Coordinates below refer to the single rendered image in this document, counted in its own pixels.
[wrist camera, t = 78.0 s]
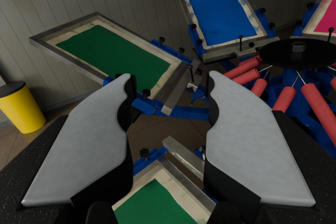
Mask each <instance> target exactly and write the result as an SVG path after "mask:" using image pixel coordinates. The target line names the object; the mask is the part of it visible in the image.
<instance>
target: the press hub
mask: <svg viewBox="0 0 336 224"><path fill-rule="evenodd" d="M259 57H260V58H261V59H262V60H263V61H264V62H266V63H267V64H270V65H272V66H275V67H279V68H283V74H280V75H277V76H275V77H273V78H272V79H271V80H270V82H269V90H268V92H267V91H265V90H264V91H263V93H262V94H261V96H260V99H262V100H267V104H268V106H269V107H270V108H271V109H272V108H273V106H274V104H275V102H276V101H277V99H278V97H279V95H280V94H281V92H282V90H283V88H284V87H287V86H288V87H291V86H292V84H293V82H294V80H295V79H296V77H297V75H298V74H297V72H296V70H298V71H299V72H300V70H302V72H301V76H302V77H303V79H304V81H305V82H306V84H309V83H312V84H314V85H315V86H316V87H317V84H316V82H315V81H314V80H313V79H311V78H309V77H307V76H305V72H306V70H307V69H317V68H322V67H326V66H329V65H332V64H334V63H336V45H335V44H333V43H331V42H328V41H324V40H319V39H312V38H289V39H282V40H277V41H273V42H270V43H268V44H266V45H264V46H263V47H262V48H261V49H260V51H259ZM302 86H304V83H303V81H302V80H301V78H300V77H298V79H297V81H296V82H295V84H294V86H293V88H294V89H295V90H296V94H295V96H294V98H293V99H292V101H291V103H290V105H289V106H288V108H287V110H286V112H285V114H286V115H287V116H288V117H289V118H290V119H291V120H292V121H293V122H295V123H296V124H297V125H298V126H299V127H300V128H301V129H302V130H303V131H304V132H306V133H307V134H310V130H309V129H308V128H307V127H306V126H305V125H304V124H303V123H301V122H300V121H299V120H298V119H297V118H296V116H302V115H305V114H308V115H309V116H310V117H312V118H313V119H314V120H315V121H317V122H318V123H319V124H320V125H322V124H321V123H320V121H319V119H318V118H317V116H316V114H315V113H314V111H313V110H311V109H312V108H311V106H310V104H309V103H308V101H307V100H306V98H305V96H304V95H303V93H302V91H301V88H302Z"/></svg>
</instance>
